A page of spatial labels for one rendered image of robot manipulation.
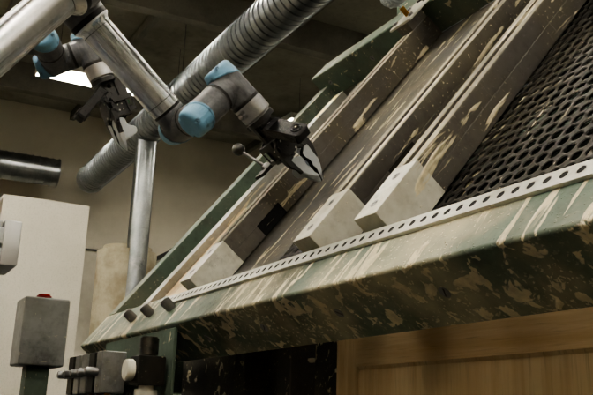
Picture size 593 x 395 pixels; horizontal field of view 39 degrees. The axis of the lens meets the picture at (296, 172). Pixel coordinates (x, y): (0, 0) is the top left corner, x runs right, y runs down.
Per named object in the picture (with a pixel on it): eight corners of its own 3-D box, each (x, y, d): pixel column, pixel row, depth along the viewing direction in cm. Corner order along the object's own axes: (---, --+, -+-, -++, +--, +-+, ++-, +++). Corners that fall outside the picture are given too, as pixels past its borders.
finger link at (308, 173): (311, 184, 206) (286, 157, 205) (324, 179, 201) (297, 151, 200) (304, 193, 205) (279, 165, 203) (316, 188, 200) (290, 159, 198)
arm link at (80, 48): (68, 40, 245) (96, 30, 246) (83, 75, 244) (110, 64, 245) (64, 33, 237) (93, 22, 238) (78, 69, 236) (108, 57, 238)
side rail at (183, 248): (134, 341, 249) (108, 315, 247) (340, 113, 305) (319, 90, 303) (141, 339, 244) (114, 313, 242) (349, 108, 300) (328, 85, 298)
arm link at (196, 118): (186, 147, 197) (215, 119, 203) (209, 135, 188) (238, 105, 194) (164, 122, 195) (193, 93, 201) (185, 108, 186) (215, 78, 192)
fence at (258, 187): (148, 319, 227) (138, 309, 226) (342, 105, 275) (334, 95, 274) (154, 317, 223) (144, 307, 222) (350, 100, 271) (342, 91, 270)
